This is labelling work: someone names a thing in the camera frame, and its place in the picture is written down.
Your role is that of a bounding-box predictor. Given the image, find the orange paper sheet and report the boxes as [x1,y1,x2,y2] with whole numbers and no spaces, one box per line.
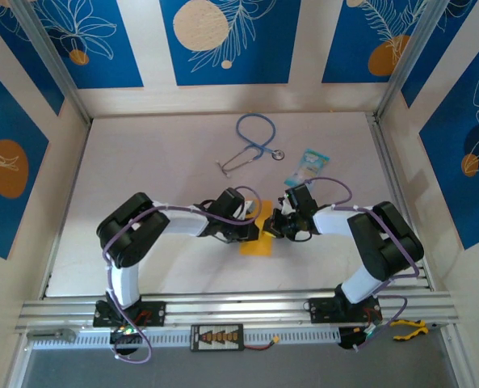
[238,200,274,257]

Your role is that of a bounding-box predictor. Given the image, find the blue wet wipes packet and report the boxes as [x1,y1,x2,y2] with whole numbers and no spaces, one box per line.
[283,147,331,191]

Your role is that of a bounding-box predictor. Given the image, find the red wire with yellow connector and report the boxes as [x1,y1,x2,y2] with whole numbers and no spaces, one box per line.
[242,337,283,352]

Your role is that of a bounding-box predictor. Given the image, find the slotted grey cable tray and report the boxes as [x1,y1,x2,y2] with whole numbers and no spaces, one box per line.
[31,327,342,351]

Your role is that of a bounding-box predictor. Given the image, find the small metal bracket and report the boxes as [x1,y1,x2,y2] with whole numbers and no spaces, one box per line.
[27,329,77,343]

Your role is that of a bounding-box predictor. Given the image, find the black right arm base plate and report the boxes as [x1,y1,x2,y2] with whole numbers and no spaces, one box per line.
[308,297,382,325]

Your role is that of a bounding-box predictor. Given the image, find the aluminium side rail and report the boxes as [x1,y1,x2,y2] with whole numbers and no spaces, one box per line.
[366,112,436,291]

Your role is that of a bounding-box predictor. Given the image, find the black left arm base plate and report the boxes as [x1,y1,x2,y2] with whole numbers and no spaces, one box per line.
[92,299,167,328]

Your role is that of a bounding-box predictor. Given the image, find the blue stethoscope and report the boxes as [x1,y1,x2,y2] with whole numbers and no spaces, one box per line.
[214,112,287,179]

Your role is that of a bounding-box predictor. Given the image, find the yellow black pliers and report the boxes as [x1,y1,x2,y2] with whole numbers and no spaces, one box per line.
[390,318,451,343]

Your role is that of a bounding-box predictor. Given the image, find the black power distribution board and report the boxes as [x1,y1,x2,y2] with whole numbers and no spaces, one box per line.
[190,323,245,352]

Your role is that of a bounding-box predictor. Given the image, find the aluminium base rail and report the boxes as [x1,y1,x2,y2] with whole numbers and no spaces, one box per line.
[15,287,460,335]

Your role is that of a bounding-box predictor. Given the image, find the aluminium corner post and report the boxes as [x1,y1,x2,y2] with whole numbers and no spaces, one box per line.
[9,0,93,124]
[372,0,447,124]

